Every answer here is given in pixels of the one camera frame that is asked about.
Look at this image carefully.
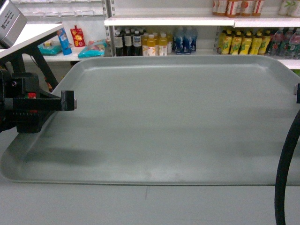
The blue water bottle middle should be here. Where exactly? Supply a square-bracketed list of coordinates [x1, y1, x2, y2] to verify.
[184, 27, 193, 54]

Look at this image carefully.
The dark tea bottle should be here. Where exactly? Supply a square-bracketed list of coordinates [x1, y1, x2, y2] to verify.
[114, 30, 123, 56]
[124, 30, 133, 56]

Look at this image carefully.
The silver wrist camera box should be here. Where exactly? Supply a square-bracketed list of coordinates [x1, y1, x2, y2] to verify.
[0, 0, 27, 49]

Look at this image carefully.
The black thick cable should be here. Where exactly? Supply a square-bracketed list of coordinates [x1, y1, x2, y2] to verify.
[274, 114, 300, 225]

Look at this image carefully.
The orange juice bottle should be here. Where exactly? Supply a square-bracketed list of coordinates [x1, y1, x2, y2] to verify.
[159, 33, 168, 56]
[147, 34, 156, 56]

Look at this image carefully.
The yellow lemon tea bottle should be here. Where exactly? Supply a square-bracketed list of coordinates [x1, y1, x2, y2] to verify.
[249, 30, 262, 55]
[239, 31, 252, 55]
[221, 30, 233, 54]

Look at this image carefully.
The blue water bottle left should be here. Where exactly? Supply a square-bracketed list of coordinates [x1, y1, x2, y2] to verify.
[173, 26, 185, 54]

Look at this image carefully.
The orange juice bottle front left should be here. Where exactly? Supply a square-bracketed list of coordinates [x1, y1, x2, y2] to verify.
[147, 34, 156, 56]

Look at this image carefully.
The orange drink bottles top shelf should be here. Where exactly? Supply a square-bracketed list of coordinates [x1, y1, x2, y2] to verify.
[211, 0, 265, 18]

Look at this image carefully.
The teal snack bag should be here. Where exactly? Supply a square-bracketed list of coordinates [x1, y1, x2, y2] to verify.
[78, 39, 110, 59]

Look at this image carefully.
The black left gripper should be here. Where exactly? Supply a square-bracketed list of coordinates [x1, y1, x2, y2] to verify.
[0, 69, 77, 134]

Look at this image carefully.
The red snack pouch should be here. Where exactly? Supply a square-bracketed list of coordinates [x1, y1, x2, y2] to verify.
[70, 25, 85, 47]

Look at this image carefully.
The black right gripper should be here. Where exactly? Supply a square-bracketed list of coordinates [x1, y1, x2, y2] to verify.
[294, 83, 300, 104]

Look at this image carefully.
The white upper shelf board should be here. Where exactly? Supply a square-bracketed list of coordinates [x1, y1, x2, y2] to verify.
[104, 15, 235, 27]

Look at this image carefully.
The yellow lemon tea bottle centre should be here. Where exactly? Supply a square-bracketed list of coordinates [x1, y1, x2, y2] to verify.
[239, 31, 252, 55]

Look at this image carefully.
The dark tea bottle left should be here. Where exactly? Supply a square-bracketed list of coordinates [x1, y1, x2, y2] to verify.
[114, 30, 123, 56]

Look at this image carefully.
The dark tea bottle front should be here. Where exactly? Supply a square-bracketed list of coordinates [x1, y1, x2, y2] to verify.
[124, 30, 133, 56]

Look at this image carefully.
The orange juice bottle front right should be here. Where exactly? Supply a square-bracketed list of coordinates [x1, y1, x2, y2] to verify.
[159, 33, 168, 56]

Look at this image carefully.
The yellow lemon tea bottle right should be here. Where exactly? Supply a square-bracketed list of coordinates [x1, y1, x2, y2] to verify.
[249, 30, 262, 55]

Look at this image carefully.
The yellow lemon tea bottle left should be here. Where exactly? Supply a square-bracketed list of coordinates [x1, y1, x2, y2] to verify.
[221, 30, 233, 54]

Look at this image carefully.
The white slotted shelf upright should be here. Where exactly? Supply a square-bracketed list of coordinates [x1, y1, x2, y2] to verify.
[102, 0, 116, 57]

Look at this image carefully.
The blue water bottle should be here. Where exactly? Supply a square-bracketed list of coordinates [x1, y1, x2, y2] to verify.
[184, 27, 193, 54]
[173, 26, 185, 54]

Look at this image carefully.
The blue snack packet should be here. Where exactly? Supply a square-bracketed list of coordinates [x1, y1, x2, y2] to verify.
[57, 28, 72, 55]

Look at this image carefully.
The grey silver tray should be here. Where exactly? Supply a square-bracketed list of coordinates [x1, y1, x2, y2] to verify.
[0, 55, 300, 185]

